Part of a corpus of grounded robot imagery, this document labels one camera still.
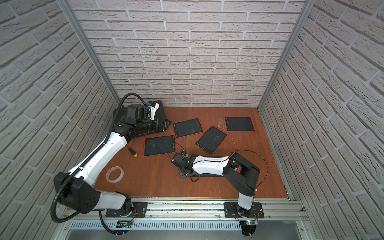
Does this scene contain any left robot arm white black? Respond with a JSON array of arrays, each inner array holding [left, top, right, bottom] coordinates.
[[51, 101, 171, 216]]

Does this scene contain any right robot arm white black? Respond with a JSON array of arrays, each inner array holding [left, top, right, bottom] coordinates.
[[171, 153, 261, 211]]

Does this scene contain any left writing tablet red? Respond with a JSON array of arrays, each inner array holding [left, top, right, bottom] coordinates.
[[144, 136, 175, 157]]

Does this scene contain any writing tablet red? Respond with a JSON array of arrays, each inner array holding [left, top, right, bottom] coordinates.
[[144, 136, 175, 157], [173, 118, 204, 138]]

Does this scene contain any far writing tablet red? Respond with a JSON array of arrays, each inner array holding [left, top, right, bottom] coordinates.
[[173, 118, 204, 138]]

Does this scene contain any black plastic tool case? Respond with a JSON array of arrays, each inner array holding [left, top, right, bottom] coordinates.
[[113, 101, 171, 135]]

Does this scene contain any black screwdriver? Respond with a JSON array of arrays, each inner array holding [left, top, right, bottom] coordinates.
[[128, 147, 138, 158]]

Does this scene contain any white tape roll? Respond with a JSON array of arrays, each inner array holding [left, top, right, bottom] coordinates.
[[106, 166, 124, 184]]

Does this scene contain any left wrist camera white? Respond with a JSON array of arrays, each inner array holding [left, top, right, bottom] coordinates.
[[147, 101, 160, 120]]

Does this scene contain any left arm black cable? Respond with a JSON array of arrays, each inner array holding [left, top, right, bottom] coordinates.
[[49, 92, 151, 236]]

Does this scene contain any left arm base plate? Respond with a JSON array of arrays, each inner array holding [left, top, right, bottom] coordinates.
[[106, 202, 148, 218]]

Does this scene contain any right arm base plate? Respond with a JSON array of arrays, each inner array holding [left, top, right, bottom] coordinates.
[[224, 202, 265, 219]]

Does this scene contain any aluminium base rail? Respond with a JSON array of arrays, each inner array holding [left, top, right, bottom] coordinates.
[[52, 198, 315, 240]]

